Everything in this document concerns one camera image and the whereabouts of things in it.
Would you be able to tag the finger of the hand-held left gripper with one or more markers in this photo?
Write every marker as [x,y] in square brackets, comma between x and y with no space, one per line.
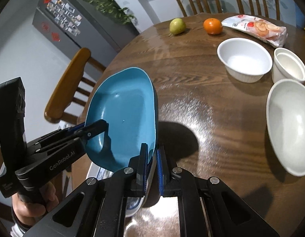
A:
[73,129]
[95,126]

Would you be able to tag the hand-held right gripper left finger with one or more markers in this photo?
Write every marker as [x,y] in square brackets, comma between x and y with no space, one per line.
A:
[142,167]

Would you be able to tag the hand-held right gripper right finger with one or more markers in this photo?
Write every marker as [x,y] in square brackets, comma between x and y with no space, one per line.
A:
[160,172]

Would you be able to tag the white blue patterned plate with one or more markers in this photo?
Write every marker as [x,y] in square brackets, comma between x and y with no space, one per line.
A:
[135,206]

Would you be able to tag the white ribbed bowl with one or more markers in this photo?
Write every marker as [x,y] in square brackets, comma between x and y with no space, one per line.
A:
[243,61]

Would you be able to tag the small white bowl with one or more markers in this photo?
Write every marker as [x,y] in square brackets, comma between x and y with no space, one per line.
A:
[289,66]

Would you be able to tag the person's left hand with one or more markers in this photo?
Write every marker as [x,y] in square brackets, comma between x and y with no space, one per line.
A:
[26,209]

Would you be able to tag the grey refrigerator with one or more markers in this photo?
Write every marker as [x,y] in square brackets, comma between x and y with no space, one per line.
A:
[93,29]

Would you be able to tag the cluster of fridge photos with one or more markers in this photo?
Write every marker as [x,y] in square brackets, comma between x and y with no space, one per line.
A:
[63,12]

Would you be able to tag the green trailing plant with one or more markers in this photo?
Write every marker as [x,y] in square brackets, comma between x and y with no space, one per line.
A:
[105,2]

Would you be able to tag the green pear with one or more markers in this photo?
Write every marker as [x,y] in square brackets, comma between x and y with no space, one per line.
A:
[177,26]

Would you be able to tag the orange mandarin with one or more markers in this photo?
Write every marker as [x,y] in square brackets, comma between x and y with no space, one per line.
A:
[212,26]

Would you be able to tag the white pink snack bag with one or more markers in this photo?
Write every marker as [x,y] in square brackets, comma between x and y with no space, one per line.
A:
[256,28]

